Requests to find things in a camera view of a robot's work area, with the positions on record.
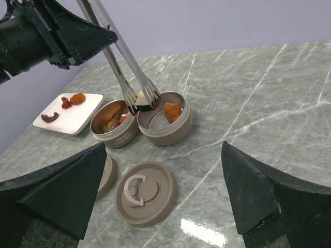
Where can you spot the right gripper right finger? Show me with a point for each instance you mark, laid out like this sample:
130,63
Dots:
272,208

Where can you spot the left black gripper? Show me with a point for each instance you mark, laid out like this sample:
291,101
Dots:
35,31

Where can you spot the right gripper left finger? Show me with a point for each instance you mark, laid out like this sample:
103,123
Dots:
51,207

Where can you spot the metal food tongs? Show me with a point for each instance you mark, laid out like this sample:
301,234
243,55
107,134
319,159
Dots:
95,12

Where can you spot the fried chicken drumstick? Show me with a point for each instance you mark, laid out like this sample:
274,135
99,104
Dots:
77,99

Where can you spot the dark sausage slice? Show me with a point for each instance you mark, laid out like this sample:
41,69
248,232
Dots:
48,119

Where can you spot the black white sushi piece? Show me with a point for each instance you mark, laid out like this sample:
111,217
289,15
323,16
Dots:
141,103

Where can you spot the red shrimp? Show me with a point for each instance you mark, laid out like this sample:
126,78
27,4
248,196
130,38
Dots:
118,118

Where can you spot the orange fried nugget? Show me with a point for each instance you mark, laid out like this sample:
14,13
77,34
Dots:
172,111

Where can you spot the left brown tin lid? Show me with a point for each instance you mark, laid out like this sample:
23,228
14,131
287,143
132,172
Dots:
108,178

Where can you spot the brown tin lid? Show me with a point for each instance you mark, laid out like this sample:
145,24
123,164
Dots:
108,178
146,194

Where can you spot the red meat chunk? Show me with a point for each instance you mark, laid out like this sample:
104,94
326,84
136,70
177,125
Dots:
65,103

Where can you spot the white square plate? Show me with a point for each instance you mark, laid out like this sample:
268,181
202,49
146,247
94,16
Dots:
73,120

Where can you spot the right brown tin lid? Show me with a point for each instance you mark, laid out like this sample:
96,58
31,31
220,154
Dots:
146,194

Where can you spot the left round metal tin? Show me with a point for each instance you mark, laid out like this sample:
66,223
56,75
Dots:
120,136

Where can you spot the round metal tin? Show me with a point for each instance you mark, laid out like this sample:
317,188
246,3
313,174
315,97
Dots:
120,136
158,129

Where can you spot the right round metal tin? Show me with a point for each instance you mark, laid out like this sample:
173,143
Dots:
158,129

